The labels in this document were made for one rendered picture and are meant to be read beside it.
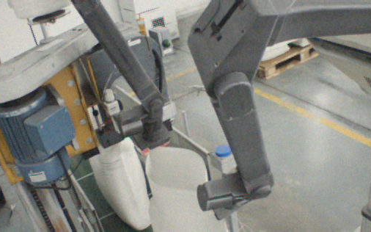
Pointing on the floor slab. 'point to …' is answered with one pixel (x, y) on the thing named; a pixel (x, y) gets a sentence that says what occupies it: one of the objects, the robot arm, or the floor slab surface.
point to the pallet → (266, 71)
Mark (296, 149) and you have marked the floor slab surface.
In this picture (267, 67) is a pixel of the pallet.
